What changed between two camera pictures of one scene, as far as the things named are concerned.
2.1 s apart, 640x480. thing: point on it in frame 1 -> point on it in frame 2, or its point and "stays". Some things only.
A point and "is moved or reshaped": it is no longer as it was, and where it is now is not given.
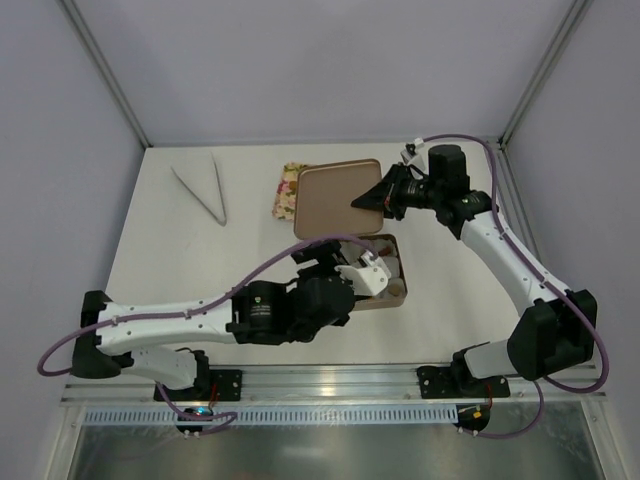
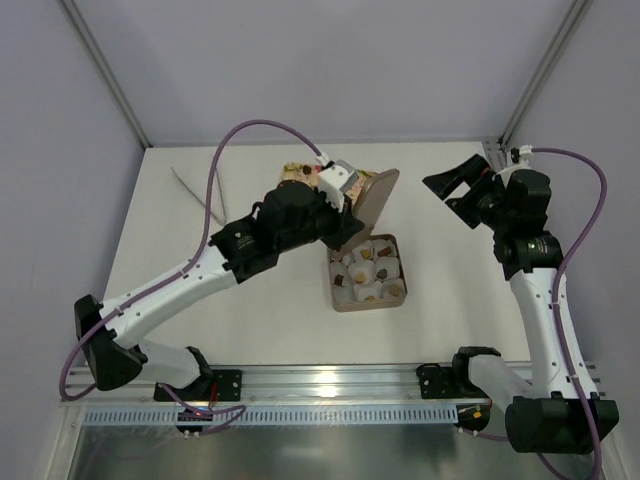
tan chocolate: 395,289 stays
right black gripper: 393,191 -> 473,193
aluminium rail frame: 343,386 stays
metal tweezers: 200,202 stays
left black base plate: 224,385 stays
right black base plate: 457,382 stays
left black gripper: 326,254 -> 345,226
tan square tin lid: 324,193 is moved or reshaped
